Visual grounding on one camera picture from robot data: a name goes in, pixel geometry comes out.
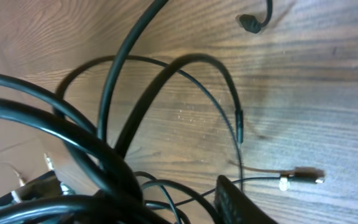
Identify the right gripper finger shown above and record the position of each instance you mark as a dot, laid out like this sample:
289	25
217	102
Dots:
236	208

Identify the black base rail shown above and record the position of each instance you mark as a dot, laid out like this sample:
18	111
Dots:
45	186

